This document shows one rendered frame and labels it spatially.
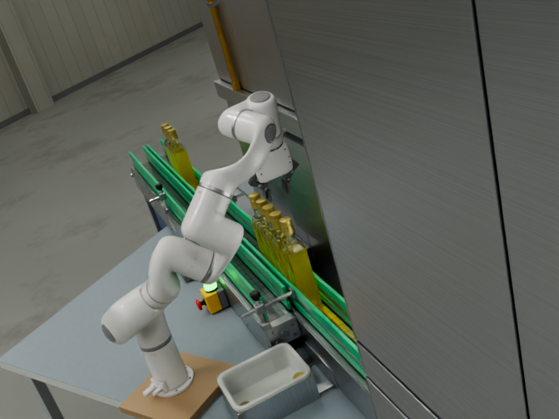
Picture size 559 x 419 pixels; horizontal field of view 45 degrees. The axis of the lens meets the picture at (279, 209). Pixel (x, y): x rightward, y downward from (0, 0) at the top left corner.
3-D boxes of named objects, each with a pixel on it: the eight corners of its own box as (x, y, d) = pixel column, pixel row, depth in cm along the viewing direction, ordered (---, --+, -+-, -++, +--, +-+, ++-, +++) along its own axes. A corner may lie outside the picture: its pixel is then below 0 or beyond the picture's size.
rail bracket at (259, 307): (302, 313, 191) (291, 278, 186) (249, 340, 187) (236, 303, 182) (297, 309, 194) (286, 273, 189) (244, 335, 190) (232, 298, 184)
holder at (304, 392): (338, 388, 181) (331, 366, 177) (246, 437, 173) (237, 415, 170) (309, 356, 196) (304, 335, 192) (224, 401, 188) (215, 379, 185)
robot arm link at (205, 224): (189, 184, 169) (242, 208, 174) (155, 263, 168) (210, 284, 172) (201, 185, 154) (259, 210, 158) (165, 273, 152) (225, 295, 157)
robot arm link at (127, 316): (186, 293, 173) (137, 330, 164) (158, 317, 192) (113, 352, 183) (163, 263, 173) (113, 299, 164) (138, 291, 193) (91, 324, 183)
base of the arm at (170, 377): (165, 410, 188) (145, 367, 181) (136, 396, 196) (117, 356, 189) (203, 373, 197) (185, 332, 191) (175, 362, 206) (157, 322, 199)
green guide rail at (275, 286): (292, 308, 195) (284, 286, 192) (289, 310, 195) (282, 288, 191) (149, 160, 346) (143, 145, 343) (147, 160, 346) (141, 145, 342)
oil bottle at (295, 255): (322, 302, 195) (304, 239, 186) (305, 311, 193) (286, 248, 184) (313, 294, 200) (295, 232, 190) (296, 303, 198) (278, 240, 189)
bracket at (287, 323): (302, 337, 194) (296, 317, 191) (273, 351, 191) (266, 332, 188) (297, 331, 197) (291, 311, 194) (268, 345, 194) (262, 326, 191)
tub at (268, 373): (321, 396, 179) (314, 371, 175) (245, 437, 173) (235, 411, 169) (294, 363, 194) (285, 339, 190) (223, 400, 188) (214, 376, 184)
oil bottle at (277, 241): (311, 294, 200) (294, 233, 190) (294, 303, 198) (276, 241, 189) (304, 287, 205) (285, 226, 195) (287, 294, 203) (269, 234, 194)
